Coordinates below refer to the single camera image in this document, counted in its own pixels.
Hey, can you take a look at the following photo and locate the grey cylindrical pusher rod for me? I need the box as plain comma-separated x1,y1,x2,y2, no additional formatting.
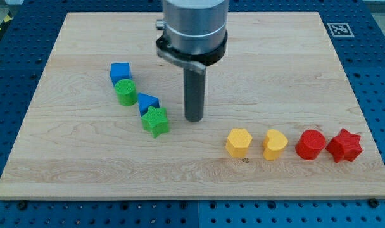
183,68,205,122

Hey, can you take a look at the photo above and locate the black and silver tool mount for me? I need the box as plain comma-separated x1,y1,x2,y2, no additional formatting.
156,32,228,75

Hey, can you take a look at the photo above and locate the green star block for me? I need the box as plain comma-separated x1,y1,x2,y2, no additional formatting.
141,106,170,138

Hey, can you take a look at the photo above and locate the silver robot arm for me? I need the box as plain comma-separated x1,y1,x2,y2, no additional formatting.
156,0,229,122

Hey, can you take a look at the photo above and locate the red star block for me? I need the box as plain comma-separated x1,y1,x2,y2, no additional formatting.
325,128,363,163

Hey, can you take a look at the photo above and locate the blue triangle block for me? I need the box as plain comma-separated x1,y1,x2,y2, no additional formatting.
137,92,160,116

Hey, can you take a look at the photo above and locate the green cylinder block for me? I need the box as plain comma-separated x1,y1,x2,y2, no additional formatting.
114,79,137,106

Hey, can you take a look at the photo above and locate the yellow hexagon block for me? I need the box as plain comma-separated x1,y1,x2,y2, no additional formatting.
225,128,253,158

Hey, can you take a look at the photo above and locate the blue cube block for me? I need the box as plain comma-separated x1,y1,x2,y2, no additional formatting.
110,62,132,85

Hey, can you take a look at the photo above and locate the light wooden board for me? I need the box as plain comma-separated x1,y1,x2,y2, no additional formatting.
0,12,385,201

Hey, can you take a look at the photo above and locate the yellow heart block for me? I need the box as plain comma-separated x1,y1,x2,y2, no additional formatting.
263,129,288,161

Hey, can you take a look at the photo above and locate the red cylinder block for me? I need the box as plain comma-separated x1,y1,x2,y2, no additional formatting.
295,130,326,160

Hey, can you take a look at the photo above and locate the white fiducial marker tag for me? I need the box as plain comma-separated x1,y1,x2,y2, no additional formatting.
327,22,354,37

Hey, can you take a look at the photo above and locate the black board stop bolt left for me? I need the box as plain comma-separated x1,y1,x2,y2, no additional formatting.
16,201,28,211

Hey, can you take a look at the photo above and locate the black board stop bolt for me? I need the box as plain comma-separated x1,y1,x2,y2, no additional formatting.
367,198,380,208
16,201,28,211

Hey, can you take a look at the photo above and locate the black board stop bolt right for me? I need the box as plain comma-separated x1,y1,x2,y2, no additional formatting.
367,198,380,208

